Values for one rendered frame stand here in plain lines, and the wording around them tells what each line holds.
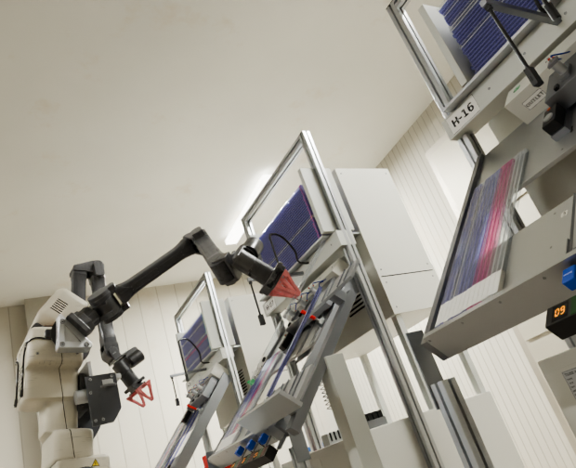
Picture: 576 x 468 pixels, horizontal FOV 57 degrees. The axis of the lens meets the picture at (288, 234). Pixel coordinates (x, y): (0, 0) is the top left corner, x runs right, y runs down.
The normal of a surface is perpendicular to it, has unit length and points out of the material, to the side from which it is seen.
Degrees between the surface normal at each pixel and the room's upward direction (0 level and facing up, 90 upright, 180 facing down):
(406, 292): 90
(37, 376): 90
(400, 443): 90
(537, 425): 90
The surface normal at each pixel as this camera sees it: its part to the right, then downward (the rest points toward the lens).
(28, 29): 0.30, 0.87
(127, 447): 0.37, -0.49
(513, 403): -0.88, 0.09
